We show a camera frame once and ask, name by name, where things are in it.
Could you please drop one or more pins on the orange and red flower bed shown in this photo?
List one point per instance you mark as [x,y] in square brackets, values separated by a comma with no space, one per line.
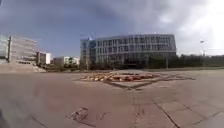
[118,77]

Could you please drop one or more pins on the large glass office building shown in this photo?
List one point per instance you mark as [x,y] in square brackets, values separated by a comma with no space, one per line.
[133,48]

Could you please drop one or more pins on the reddish brown paved plaza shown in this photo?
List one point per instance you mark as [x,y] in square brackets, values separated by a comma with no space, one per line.
[110,103]

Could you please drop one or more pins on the small white building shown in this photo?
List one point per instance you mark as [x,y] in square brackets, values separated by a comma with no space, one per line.
[66,60]

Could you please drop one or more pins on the low brown and white building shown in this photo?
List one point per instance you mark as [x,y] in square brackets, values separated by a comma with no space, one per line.
[43,58]

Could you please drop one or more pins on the row of dark trees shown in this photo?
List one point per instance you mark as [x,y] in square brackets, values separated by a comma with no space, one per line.
[200,61]

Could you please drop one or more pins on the lamp pole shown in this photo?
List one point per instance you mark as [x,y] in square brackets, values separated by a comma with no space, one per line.
[202,48]

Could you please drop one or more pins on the pale stone steps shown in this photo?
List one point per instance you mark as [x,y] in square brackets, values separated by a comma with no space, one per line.
[20,68]

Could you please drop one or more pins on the grey concrete building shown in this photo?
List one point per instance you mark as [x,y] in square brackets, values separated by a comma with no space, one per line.
[20,49]

